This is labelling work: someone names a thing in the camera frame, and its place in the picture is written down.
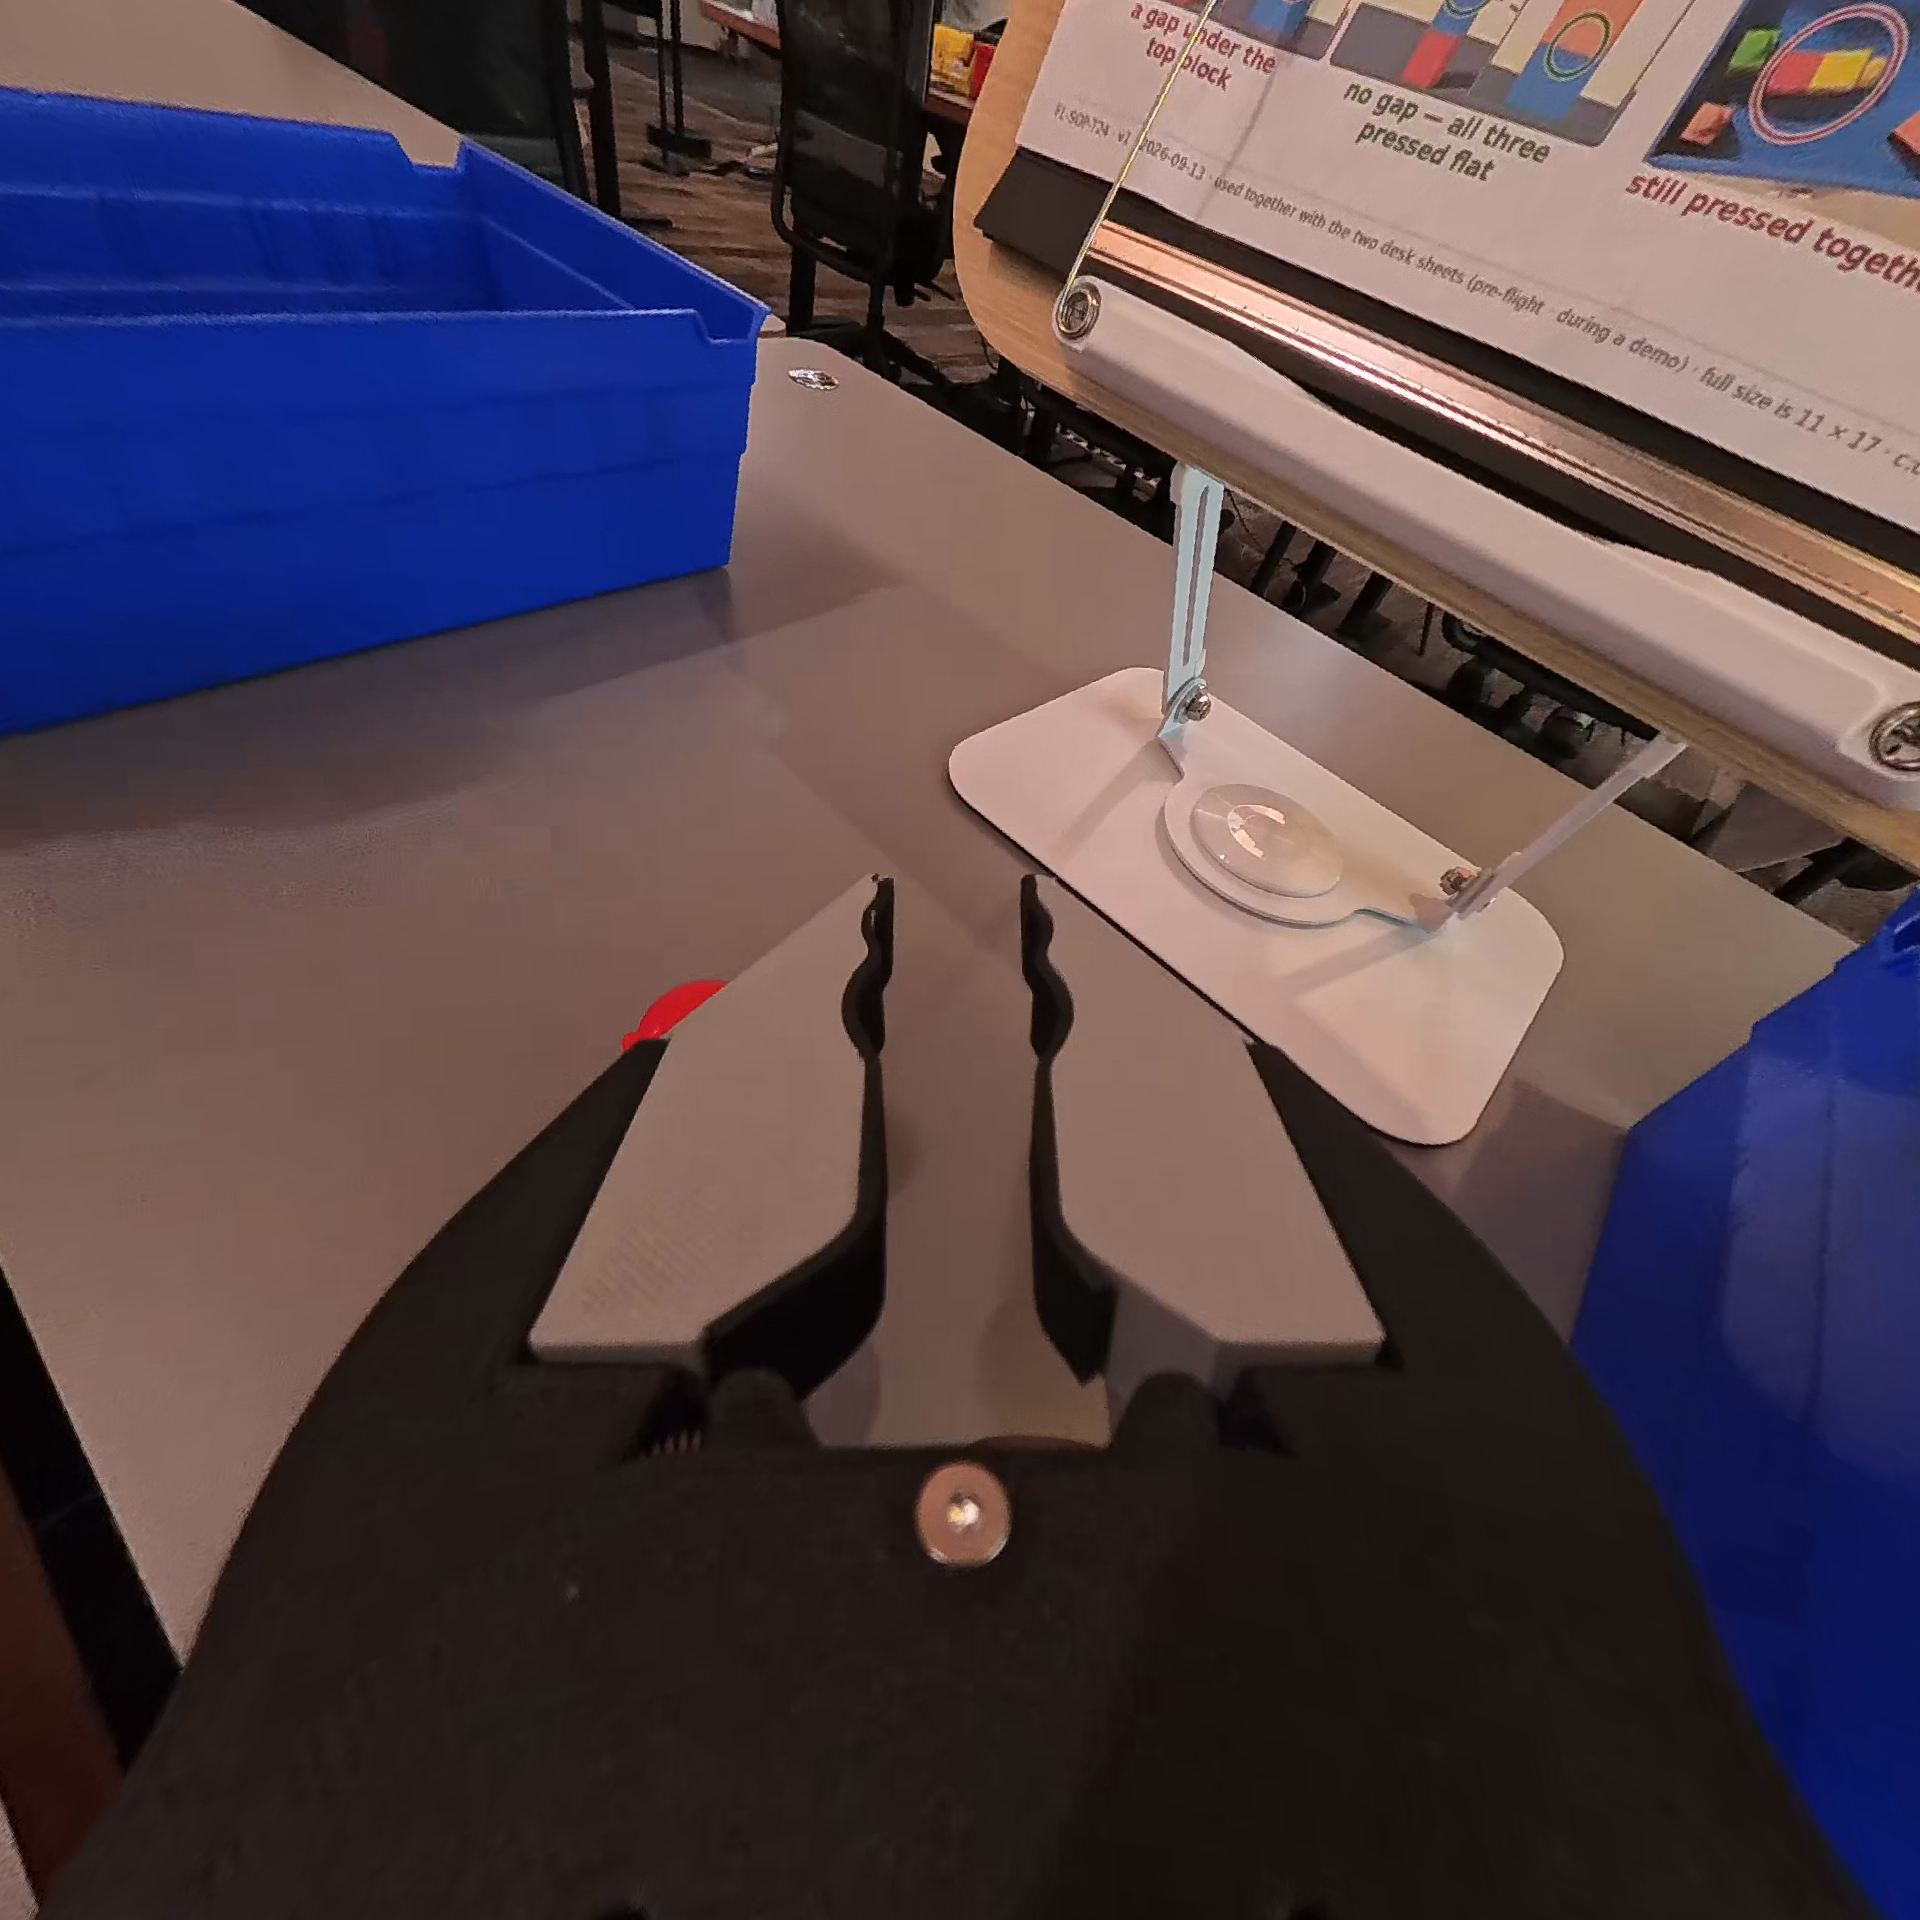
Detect black backing board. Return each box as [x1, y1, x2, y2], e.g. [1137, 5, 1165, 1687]
[975, 143, 1920, 634]

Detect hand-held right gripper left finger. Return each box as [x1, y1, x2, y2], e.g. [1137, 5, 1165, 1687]
[528, 873, 898, 1396]

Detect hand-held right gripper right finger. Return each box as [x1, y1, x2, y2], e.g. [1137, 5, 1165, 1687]
[1018, 873, 1385, 1389]

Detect red mega block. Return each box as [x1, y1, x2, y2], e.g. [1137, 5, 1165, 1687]
[622, 978, 730, 1057]

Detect blue plastic storage bin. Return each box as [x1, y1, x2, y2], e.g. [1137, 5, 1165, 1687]
[1573, 891, 1920, 1920]
[0, 87, 770, 736]

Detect black mesh office chair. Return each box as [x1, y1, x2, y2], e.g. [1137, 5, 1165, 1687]
[269, 0, 589, 160]

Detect printed instruction sheet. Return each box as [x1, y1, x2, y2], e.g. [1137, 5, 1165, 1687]
[1017, 0, 1920, 528]

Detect white stand with instruction sheet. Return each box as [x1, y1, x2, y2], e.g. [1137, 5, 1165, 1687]
[948, 0, 1920, 1149]

